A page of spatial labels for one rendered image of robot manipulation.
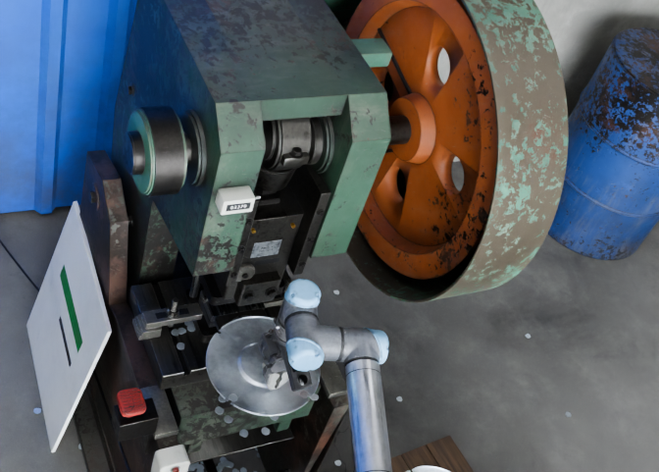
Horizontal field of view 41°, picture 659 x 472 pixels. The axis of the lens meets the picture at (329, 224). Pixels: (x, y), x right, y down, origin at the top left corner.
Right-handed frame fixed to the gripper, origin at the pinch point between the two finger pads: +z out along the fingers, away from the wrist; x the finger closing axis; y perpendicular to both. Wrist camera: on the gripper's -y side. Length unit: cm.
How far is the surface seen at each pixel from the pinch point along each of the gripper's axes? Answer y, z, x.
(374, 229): 25.9, -23.2, -33.1
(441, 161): 17, -55, -37
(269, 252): 21.5, -25.5, -1.2
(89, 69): 142, 12, 10
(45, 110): 140, 26, 24
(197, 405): 8.6, 15.0, 14.4
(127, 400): 7.3, 3.4, 33.8
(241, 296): 18.5, -14.0, 4.7
